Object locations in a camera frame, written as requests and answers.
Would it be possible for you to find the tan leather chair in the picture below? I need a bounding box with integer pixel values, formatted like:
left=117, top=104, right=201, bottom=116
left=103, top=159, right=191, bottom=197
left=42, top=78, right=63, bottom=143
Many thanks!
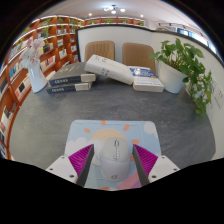
left=121, top=42, right=156, bottom=74
left=84, top=40, right=116, bottom=63

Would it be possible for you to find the white computer mouse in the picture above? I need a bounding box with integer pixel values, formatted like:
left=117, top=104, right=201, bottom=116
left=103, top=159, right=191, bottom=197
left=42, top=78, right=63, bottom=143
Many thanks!
left=99, top=137, right=131, bottom=183

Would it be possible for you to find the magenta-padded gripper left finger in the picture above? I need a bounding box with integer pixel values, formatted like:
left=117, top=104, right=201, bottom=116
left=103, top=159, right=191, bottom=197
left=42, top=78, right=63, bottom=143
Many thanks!
left=45, top=143, right=95, bottom=188

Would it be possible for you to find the white thick book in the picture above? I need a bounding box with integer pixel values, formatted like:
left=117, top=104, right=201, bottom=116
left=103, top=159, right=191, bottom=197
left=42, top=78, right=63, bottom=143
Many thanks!
left=83, top=54, right=135, bottom=86

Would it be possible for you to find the dark hardcover book gold emblem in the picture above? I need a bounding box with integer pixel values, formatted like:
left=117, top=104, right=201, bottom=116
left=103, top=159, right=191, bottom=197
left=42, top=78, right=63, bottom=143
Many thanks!
left=48, top=62, right=97, bottom=87

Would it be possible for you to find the white wall socket plate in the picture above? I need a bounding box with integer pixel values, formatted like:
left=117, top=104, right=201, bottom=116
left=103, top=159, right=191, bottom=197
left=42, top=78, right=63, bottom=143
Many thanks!
left=216, top=89, right=224, bottom=109
left=210, top=79, right=221, bottom=98

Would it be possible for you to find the orange wooden bookshelf unit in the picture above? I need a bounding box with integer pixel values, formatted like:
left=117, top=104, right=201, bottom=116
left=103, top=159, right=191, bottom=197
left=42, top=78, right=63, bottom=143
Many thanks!
left=0, top=14, right=148, bottom=161

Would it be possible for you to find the white pitcher vase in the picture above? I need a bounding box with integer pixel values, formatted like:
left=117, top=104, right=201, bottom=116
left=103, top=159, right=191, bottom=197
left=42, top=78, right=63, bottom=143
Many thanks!
left=26, top=63, right=48, bottom=94

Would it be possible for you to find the window with curtains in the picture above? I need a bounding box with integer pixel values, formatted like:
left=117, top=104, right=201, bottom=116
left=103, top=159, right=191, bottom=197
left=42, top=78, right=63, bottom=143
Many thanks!
left=158, top=21, right=221, bottom=54

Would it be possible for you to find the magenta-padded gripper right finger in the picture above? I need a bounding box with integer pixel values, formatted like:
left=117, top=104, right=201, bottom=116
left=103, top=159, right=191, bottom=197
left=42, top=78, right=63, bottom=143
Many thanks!
left=131, top=143, right=181, bottom=187

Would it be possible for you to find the green potted plant white pot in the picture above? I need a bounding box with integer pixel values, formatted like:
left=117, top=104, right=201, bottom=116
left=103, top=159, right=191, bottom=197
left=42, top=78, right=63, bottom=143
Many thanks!
left=149, top=38, right=214, bottom=116

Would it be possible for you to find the pastel sun print mouse pad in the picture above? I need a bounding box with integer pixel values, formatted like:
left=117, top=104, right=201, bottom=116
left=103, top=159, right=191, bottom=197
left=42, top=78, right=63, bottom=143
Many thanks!
left=63, top=119, right=163, bottom=191

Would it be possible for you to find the blue and white book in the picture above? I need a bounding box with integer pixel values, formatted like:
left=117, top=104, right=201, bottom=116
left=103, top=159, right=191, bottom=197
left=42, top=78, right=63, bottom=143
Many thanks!
left=128, top=65, right=165, bottom=93

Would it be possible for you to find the ceiling lamp with round bulbs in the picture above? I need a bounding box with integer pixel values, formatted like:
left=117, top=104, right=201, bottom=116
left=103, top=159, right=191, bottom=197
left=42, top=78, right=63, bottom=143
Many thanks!
left=103, top=4, right=127, bottom=15

